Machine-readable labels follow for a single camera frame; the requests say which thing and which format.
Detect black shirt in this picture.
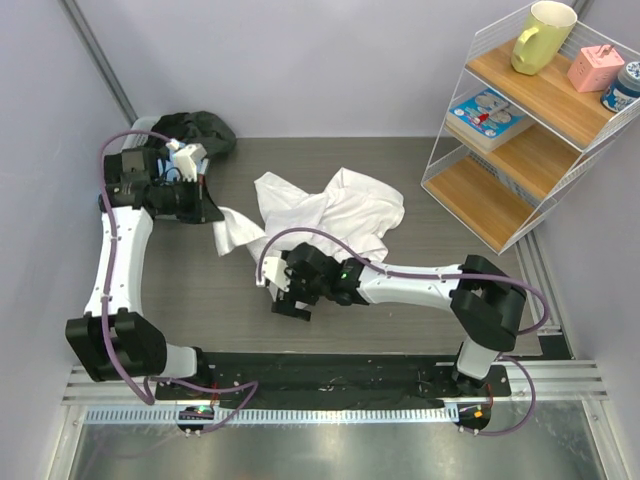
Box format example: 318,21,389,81
152,111,237,158

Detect white wire wooden shelf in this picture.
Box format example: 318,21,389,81
421,6,639,254

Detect blue white book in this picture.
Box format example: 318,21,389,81
445,88,534,153

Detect blue white tin can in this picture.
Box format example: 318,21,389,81
600,61,640,113

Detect light blue shirt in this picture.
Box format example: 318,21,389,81
155,158,182,184

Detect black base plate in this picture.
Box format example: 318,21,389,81
153,351,512,401

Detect grey plastic basket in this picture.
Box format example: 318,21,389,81
97,116,211,211

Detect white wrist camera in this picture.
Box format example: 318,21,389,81
256,256,291,292
165,139,207,182

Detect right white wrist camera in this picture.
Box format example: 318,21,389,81
256,256,291,292

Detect yellow green mug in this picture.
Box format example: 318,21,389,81
511,1,578,76

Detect aluminium rail frame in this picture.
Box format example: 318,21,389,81
47,234,626,480

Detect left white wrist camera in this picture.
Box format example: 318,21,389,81
165,139,207,182

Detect white long sleeve shirt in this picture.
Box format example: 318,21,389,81
212,168,405,261

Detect pink cube box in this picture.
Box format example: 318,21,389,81
567,44,625,93

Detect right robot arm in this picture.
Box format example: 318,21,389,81
258,243,526,396

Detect white slotted cable duct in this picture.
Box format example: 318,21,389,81
84,404,459,426

